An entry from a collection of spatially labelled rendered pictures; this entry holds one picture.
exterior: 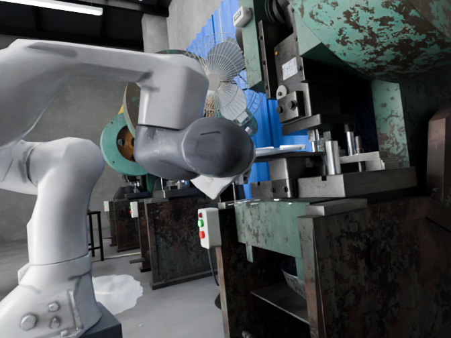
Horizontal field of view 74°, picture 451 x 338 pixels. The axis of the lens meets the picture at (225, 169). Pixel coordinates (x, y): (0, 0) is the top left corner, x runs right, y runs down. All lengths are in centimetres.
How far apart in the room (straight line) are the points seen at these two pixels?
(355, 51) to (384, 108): 41
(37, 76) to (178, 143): 18
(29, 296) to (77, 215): 17
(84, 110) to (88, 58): 720
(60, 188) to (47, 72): 29
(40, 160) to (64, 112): 694
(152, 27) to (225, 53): 495
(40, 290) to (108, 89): 724
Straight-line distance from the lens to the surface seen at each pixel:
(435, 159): 109
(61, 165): 63
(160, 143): 42
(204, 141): 38
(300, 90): 99
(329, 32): 72
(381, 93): 113
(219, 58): 185
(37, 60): 42
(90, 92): 775
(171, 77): 44
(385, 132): 111
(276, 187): 95
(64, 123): 755
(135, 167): 388
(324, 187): 84
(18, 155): 73
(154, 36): 667
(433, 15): 70
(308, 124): 99
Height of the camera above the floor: 71
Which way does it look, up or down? 3 degrees up
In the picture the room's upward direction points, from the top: 6 degrees counter-clockwise
